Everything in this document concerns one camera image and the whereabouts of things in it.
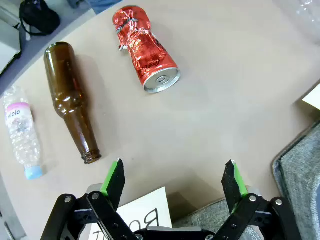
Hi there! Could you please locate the brown glass beer bottle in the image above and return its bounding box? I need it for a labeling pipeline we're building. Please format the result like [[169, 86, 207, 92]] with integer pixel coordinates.
[[43, 41, 103, 165]]

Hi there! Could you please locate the person in denim shirt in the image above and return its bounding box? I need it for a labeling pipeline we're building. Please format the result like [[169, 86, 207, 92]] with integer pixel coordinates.
[[84, 0, 125, 15]]

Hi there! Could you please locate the crushed red soda can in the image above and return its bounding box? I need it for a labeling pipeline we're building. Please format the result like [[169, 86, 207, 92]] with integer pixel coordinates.
[[111, 5, 181, 94]]

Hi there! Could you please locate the black bag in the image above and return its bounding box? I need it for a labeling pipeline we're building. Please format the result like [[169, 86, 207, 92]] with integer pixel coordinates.
[[19, 0, 61, 36]]

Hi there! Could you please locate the plastic bottle with pink label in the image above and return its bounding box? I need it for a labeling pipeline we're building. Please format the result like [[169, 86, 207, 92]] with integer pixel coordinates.
[[2, 86, 44, 181]]

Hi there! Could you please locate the white paper card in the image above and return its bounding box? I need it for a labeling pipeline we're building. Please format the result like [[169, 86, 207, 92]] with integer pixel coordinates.
[[89, 186, 173, 240], [301, 83, 320, 111]]

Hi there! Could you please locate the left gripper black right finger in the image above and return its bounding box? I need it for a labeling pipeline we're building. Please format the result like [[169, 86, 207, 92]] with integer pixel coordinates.
[[212, 159, 302, 240]]

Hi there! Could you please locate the white cabinet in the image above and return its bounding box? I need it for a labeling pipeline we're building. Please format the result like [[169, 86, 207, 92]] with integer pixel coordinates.
[[0, 0, 27, 77]]

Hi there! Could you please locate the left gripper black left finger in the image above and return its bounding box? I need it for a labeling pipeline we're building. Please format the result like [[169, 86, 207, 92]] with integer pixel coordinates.
[[41, 157, 138, 240]]

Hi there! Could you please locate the grey fabric basket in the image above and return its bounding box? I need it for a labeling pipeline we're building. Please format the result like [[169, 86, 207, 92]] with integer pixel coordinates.
[[172, 196, 263, 240], [271, 122, 320, 240]]

